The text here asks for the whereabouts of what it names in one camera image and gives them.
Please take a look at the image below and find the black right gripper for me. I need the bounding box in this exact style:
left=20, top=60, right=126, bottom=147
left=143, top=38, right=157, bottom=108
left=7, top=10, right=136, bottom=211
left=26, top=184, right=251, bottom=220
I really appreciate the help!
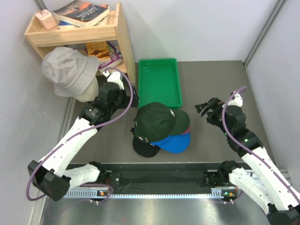
left=195, top=96, right=233, bottom=136

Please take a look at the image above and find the dark green cap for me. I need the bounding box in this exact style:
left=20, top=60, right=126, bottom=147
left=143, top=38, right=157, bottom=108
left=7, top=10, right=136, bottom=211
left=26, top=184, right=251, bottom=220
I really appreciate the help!
left=134, top=102, right=190, bottom=143

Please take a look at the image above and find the blue cap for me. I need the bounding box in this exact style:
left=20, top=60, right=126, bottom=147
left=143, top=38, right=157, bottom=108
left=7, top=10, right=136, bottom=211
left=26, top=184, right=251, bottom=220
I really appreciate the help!
left=151, top=132, right=191, bottom=154

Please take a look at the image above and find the black baseball cap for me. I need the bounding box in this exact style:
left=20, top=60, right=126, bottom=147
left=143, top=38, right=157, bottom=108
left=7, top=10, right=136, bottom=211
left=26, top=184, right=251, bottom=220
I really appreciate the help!
left=132, top=136, right=161, bottom=158

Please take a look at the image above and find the grey bucket hat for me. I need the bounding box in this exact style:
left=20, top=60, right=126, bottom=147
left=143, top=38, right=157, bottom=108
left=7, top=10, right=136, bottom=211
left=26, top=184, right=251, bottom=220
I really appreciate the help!
left=41, top=47, right=99, bottom=97

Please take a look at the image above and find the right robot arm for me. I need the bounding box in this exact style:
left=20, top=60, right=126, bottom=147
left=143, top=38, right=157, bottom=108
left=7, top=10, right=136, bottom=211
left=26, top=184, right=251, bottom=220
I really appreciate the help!
left=195, top=94, right=300, bottom=225

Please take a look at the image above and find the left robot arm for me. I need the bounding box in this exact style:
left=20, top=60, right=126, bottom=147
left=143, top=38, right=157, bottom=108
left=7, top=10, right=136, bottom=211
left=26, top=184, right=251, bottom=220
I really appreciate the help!
left=26, top=82, right=138, bottom=202

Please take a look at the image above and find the blue book under stack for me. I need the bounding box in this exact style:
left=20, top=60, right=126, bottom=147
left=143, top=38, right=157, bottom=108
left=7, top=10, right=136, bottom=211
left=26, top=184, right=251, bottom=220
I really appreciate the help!
left=58, top=21, right=79, bottom=30

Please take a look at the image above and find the beige mannequin head stand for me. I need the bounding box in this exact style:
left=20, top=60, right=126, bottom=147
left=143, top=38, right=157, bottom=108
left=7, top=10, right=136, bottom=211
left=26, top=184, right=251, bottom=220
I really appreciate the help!
left=75, top=76, right=99, bottom=102

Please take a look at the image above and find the green plastic bin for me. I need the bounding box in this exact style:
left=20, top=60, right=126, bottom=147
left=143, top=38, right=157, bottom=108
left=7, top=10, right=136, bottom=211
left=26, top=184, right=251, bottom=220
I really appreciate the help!
left=138, top=58, right=183, bottom=109

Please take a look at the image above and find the purple cover book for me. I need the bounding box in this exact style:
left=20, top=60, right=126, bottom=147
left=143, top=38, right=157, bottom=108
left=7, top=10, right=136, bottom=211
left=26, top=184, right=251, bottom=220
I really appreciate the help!
left=98, top=42, right=123, bottom=73

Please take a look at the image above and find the orange cover book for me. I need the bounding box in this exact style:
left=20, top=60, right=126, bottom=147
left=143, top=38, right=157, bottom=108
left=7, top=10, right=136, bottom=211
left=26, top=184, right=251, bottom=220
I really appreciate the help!
left=86, top=41, right=110, bottom=63

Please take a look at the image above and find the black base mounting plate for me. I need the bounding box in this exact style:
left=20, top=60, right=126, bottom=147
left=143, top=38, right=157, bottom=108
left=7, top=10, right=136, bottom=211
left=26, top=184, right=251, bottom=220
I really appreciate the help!
left=83, top=162, right=230, bottom=188

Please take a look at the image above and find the dark cover paperback book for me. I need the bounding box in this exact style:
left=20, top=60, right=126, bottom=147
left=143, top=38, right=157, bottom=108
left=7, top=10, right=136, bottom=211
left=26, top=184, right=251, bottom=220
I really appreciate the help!
left=53, top=0, right=110, bottom=27

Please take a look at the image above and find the wooden shelf unit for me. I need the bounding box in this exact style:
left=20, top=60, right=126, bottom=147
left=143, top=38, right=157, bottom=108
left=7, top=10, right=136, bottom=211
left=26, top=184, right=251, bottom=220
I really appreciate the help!
left=24, top=2, right=136, bottom=85

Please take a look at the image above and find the pink power adapter cube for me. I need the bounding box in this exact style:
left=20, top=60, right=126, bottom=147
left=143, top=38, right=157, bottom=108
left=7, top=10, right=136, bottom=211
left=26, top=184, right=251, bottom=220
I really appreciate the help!
left=35, top=9, right=57, bottom=30

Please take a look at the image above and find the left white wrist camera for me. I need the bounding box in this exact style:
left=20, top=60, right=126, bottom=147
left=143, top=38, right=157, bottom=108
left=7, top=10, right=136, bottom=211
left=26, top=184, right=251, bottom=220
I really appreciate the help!
left=103, top=71, right=124, bottom=90

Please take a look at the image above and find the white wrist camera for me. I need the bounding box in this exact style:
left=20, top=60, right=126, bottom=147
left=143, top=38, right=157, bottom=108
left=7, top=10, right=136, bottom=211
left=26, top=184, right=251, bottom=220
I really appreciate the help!
left=228, top=91, right=243, bottom=107
left=103, top=71, right=124, bottom=90

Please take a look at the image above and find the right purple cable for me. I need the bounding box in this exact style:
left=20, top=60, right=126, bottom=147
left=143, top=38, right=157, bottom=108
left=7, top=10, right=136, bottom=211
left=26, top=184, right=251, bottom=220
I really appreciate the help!
left=221, top=86, right=300, bottom=204

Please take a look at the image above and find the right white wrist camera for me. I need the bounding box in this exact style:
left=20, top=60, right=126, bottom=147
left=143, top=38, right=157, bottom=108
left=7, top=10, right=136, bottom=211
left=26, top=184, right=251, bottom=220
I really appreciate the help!
left=228, top=91, right=243, bottom=107

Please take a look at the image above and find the aluminium rail with cable duct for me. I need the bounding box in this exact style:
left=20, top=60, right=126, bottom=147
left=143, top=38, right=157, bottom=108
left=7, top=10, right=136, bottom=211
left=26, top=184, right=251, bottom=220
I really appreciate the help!
left=64, top=184, right=239, bottom=200

